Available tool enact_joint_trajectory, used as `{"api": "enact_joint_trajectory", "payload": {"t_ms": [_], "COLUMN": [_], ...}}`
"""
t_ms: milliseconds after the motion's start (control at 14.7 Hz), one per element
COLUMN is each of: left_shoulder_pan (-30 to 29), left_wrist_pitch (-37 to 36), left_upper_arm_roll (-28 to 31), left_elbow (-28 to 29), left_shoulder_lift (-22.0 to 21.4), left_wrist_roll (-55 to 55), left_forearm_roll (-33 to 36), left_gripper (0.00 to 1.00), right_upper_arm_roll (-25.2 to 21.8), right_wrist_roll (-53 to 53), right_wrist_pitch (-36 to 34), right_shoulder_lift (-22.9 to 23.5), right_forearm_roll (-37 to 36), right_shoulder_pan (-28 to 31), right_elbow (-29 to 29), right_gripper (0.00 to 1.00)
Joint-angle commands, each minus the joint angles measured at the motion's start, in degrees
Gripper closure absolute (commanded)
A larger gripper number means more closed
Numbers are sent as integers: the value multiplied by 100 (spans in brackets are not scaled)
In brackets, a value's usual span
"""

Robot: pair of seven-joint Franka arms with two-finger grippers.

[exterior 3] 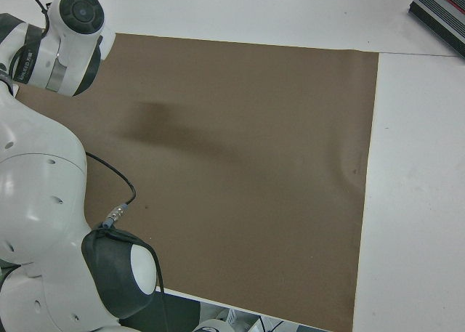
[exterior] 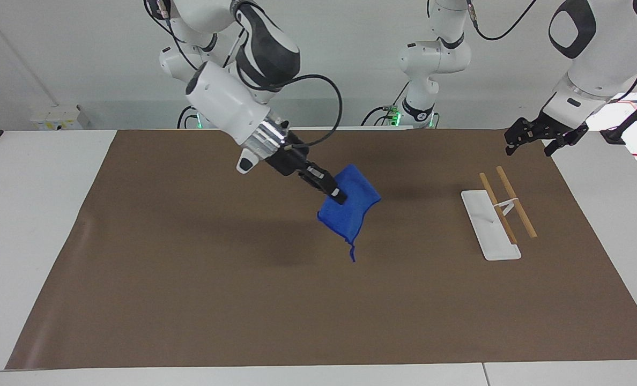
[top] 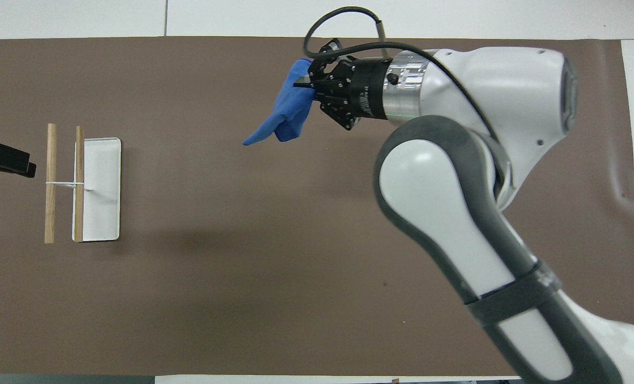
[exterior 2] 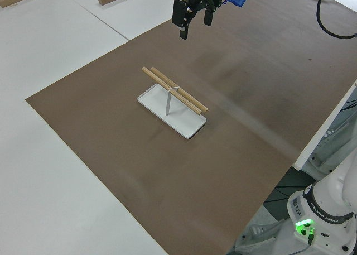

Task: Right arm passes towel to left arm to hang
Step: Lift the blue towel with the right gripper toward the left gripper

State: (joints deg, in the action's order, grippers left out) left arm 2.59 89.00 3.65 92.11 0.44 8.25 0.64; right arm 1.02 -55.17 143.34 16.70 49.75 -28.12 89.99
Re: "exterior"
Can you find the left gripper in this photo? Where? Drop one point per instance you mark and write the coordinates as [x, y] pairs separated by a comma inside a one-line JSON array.
[[550, 130]]

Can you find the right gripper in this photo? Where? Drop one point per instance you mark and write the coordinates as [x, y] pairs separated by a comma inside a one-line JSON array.
[[290, 156]]

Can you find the blue towel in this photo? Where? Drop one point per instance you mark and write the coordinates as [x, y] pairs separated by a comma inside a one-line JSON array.
[[350, 209]]

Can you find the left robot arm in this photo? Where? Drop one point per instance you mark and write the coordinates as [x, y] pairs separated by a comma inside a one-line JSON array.
[[608, 48]]

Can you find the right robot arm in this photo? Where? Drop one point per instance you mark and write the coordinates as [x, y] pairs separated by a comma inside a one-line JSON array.
[[222, 102]]

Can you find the white rack with wooden bars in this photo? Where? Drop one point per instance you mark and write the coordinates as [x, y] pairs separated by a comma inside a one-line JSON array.
[[490, 225]]

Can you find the white socket box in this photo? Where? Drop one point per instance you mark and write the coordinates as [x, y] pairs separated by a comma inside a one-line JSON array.
[[58, 117]]

